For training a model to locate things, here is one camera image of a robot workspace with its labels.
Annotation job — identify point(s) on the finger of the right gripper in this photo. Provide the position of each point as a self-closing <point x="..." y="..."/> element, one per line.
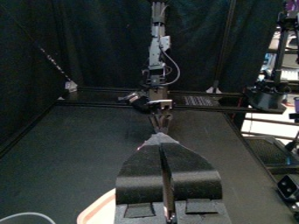
<point x="168" y="122"/>
<point x="156" y="122"/>

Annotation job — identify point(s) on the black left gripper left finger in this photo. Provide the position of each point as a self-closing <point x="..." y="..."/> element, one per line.
<point x="138" y="175"/>

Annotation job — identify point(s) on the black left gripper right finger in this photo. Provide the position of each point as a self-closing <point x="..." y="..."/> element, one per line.
<point x="194" y="178"/>

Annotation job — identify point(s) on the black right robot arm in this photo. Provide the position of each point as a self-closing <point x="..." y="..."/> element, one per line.
<point x="158" y="46"/>

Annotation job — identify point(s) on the pink plate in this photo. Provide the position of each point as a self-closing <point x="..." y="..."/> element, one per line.
<point x="100" y="210"/>

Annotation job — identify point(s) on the black mesh box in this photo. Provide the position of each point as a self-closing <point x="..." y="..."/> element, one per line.
<point x="269" y="151"/>

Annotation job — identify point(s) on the black cloth curtain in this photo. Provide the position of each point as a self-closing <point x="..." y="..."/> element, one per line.
<point x="101" y="38"/>

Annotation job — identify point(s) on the black aluminium frame rail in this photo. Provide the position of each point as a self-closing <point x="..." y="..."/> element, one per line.
<point x="218" y="108"/>

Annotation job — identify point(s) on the white frame corner bracket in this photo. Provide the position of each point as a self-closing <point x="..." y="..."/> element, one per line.
<point x="214" y="89"/>
<point x="72" y="85"/>

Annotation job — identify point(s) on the black corner bracket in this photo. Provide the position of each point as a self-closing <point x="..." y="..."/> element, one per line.
<point x="289" y="186"/>

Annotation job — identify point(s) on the black frame pole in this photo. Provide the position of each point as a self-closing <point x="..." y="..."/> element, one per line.
<point x="225" y="40"/>

